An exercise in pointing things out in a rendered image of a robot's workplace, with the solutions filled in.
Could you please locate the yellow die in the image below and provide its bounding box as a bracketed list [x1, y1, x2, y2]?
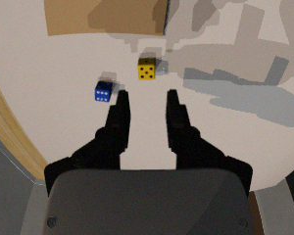
[137, 59, 156, 79]

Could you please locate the tan mat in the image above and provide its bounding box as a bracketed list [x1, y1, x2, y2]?
[44, 0, 168, 36]

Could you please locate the dark blue die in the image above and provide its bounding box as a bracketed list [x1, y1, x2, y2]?
[95, 81, 113, 102]

